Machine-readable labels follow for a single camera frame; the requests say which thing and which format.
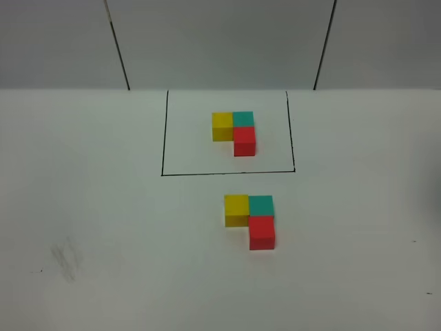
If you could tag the red template block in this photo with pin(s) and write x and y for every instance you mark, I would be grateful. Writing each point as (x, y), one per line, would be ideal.
(244, 141)

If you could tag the yellow template block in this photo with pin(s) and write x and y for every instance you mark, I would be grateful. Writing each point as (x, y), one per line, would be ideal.
(222, 126)

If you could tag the green template block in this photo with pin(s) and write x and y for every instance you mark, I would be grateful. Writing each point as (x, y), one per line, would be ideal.
(243, 119)

